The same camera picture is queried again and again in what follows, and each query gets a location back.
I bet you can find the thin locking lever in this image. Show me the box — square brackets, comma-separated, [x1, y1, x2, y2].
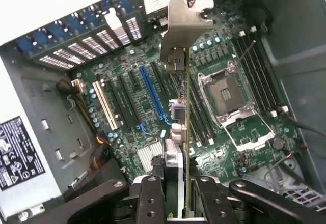
[238, 40, 257, 62]

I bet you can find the open black PC case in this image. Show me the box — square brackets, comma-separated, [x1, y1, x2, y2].
[0, 0, 326, 224]

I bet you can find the metal socket cover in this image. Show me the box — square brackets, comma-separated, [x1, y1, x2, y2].
[220, 109, 277, 152]

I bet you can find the white board connector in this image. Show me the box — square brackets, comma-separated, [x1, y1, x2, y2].
[71, 78, 87, 94]

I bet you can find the silver chipset heatsink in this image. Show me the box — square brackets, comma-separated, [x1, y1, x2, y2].
[137, 141, 164, 173]

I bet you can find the thin red black wire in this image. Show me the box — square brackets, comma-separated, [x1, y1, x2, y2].
[263, 144, 309, 184]

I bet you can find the grey power supply unit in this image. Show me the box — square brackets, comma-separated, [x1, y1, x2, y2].
[0, 55, 97, 219]

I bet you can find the black RAM slot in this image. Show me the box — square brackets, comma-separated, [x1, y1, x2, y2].
[193, 78, 217, 145]
[249, 25, 290, 113]
[243, 29, 283, 114]
[189, 81, 204, 148]
[230, 37, 272, 118]
[236, 30, 278, 118]

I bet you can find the metal drive cage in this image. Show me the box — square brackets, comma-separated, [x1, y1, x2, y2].
[264, 157, 326, 212]

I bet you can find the white expansion slot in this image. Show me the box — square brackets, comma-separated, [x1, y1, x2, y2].
[92, 80, 119, 131]

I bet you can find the black expansion slot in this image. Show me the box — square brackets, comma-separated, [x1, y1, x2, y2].
[104, 77, 133, 130]
[119, 72, 142, 125]

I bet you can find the blue expansion slot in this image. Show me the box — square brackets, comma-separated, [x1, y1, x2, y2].
[139, 65, 168, 125]

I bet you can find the CPU socket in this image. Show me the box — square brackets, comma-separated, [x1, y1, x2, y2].
[197, 61, 255, 129]

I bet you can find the yellow black wire bundle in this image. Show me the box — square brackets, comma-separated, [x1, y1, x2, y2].
[55, 79, 113, 171]

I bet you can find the green motherboard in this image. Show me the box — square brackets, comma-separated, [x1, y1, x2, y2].
[68, 0, 306, 184]

